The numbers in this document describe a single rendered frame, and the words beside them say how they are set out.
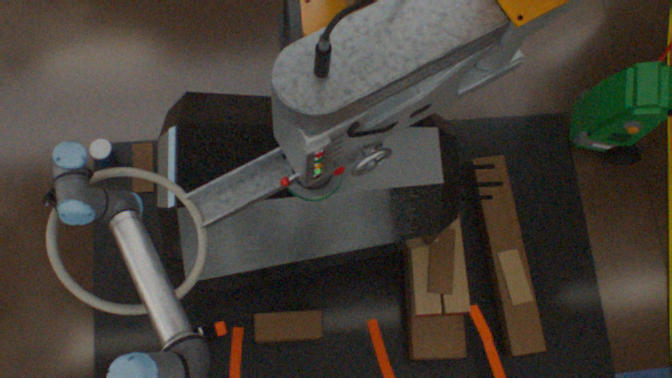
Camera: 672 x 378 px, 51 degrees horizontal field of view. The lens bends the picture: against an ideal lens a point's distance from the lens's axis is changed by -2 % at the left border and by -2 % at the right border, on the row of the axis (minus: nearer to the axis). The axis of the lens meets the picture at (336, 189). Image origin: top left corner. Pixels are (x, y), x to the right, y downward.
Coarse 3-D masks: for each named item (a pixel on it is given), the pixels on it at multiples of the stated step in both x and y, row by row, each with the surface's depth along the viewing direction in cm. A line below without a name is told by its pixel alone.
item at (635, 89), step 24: (624, 72) 326; (648, 72) 317; (600, 96) 339; (624, 96) 322; (648, 96) 314; (576, 120) 359; (600, 120) 336; (624, 120) 325; (648, 120) 320; (576, 144) 359; (600, 144) 353; (624, 144) 349
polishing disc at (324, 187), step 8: (328, 176) 261; (336, 176) 261; (296, 184) 259; (312, 184) 259; (320, 184) 260; (328, 184) 260; (336, 184) 260; (296, 192) 258; (304, 192) 258; (312, 192) 259; (320, 192) 259; (328, 192) 259
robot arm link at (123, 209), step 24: (120, 192) 199; (120, 216) 194; (120, 240) 191; (144, 240) 190; (144, 264) 185; (144, 288) 182; (168, 288) 182; (168, 312) 177; (168, 336) 173; (192, 336) 172; (192, 360) 166
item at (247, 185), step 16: (256, 160) 236; (272, 160) 241; (224, 176) 233; (240, 176) 238; (256, 176) 239; (272, 176) 239; (288, 176) 239; (192, 192) 231; (208, 192) 236; (224, 192) 236; (240, 192) 236; (256, 192) 237; (272, 192) 235; (208, 208) 234; (224, 208) 234; (240, 208) 232; (208, 224) 229
